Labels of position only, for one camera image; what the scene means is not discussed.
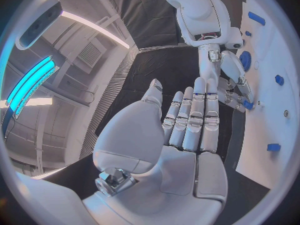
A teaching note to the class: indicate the small blue peg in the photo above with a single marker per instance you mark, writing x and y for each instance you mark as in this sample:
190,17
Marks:
248,33

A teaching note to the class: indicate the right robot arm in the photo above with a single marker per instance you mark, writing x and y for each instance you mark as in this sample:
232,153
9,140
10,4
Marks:
199,9

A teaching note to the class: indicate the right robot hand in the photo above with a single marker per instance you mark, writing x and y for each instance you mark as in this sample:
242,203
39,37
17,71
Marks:
230,65

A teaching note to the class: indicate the blue plug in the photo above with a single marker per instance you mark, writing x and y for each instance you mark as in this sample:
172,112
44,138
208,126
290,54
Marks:
279,80

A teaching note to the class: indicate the white oblong camera unit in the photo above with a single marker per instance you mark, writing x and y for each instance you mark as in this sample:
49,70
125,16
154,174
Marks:
38,24

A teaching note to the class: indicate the blue block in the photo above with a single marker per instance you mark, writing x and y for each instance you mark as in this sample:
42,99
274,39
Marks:
273,147

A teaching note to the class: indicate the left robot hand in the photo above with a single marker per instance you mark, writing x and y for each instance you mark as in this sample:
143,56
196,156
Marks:
168,172

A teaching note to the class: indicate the glowing light bar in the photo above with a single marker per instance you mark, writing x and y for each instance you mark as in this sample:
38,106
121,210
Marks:
30,86

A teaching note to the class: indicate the blue gear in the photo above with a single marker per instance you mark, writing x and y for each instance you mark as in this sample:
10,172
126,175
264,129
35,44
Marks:
246,60

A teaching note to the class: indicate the long blue cylinder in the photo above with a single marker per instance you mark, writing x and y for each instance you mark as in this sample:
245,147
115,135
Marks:
256,18

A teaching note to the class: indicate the white task board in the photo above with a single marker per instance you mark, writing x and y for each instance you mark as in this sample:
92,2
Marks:
269,116

